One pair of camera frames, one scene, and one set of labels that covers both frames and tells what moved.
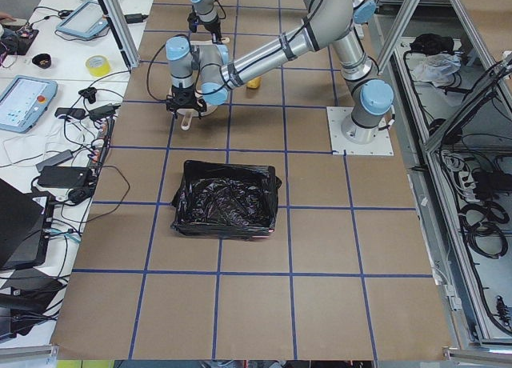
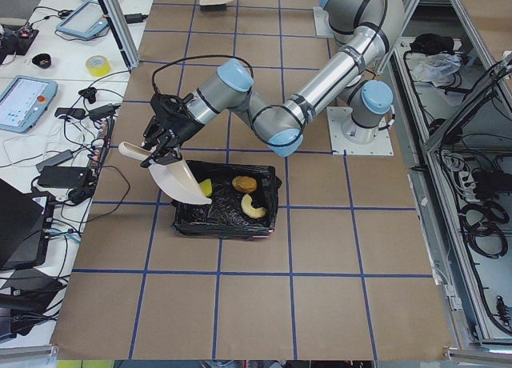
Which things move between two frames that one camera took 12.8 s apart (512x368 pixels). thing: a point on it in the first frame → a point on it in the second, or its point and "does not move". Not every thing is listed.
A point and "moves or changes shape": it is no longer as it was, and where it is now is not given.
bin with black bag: [226, 200] does not move
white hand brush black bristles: [208, 42] → [215, 4]
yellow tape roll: [98, 66] does not move
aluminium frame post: [118, 22] does not move
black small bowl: [43, 60] does not move
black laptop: [26, 225] does not move
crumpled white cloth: [438, 68] does not move
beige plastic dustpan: [190, 113] moves or changes shape
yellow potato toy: [254, 83] → [244, 184]
